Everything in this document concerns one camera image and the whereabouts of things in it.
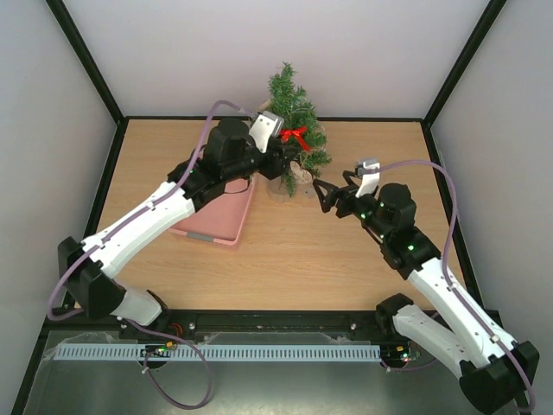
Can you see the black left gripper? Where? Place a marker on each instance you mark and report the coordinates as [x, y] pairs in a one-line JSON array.
[[276, 165]]

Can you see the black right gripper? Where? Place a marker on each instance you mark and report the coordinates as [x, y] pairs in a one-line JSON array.
[[342, 201]]

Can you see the red ribbon bow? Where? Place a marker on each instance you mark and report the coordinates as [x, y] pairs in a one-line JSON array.
[[296, 134]]

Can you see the wooden heart ornament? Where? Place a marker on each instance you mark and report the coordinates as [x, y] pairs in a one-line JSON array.
[[301, 176]]

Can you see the small green christmas tree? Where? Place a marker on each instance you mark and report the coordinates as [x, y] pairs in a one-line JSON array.
[[292, 103]]

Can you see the pink perforated plastic basket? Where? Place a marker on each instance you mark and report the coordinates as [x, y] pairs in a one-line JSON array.
[[222, 220]]

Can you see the beige fabric bow ornament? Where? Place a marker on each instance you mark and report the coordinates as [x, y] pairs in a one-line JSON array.
[[264, 106]]

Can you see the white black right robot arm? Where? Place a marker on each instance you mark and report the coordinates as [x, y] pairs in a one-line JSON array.
[[491, 366]]

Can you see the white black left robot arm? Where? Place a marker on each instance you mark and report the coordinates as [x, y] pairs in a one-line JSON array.
[[229, 151]]

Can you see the wooden tree stump base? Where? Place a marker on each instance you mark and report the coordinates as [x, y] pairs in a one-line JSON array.
[[279, 192]]

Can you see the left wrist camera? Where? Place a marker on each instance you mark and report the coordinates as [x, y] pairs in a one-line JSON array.
[[265, 126]]

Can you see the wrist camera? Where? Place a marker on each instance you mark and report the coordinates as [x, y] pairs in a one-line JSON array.
[[364, 179], [265, 126]]

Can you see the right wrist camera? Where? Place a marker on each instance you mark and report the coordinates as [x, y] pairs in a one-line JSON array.
[[364, 179]]

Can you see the black enclosure frame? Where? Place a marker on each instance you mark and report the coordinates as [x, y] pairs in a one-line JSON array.
[[71, 32]]

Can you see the light blue slotted cable duct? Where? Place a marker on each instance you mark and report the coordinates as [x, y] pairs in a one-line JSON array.
[[219, 353]]

